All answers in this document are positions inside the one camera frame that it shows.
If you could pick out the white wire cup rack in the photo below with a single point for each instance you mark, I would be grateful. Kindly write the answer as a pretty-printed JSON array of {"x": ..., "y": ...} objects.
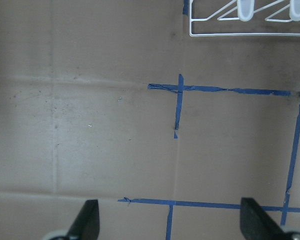
[{"x": 243, "y": 18}]

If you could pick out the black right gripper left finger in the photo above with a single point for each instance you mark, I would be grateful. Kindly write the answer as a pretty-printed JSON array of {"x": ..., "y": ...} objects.
[{"x": 86, "y": 225}]

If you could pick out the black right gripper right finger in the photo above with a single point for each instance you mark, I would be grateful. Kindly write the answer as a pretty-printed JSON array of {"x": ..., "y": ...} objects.
[{"x": 256, "y": 224}]

